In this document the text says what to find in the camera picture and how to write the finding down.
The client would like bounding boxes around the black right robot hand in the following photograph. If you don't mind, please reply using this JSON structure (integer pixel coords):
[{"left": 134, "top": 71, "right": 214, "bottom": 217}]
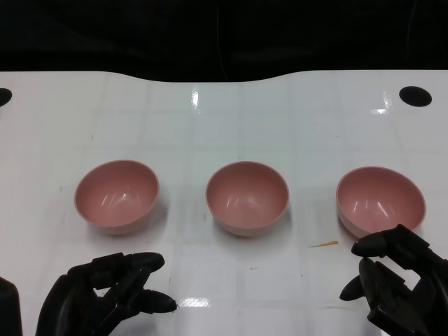
[{"left": 339, "top": 223, "right": 448, "bottom": 336}]

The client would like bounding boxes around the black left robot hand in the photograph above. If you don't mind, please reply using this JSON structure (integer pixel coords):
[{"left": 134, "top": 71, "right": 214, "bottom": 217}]
[{"left": 34, "top": 251, "right": 178, "bottom": 336}]

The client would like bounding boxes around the pink plastic bowl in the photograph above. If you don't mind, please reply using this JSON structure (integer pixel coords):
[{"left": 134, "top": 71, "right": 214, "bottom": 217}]
[
  {"left": 336, "top": 165, "right": 427, "bottom": 239},
  {"left": 73, "top": 159, "right": 161, "bottom": 236},
  {"left": 205, "top": 160, "right": 291, "bottom": 238}
]

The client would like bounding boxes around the black left wrist camera housing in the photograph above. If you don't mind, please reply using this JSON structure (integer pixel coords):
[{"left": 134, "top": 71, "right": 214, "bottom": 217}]
[{"left": 0, "top": 276, "right": 24, "bottom": 336}]

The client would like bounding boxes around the thin hanging background cable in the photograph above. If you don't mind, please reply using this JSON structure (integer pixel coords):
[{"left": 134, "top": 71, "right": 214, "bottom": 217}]
[{"left": 215, "top": 0, "right": 230, "bottom": 81}]

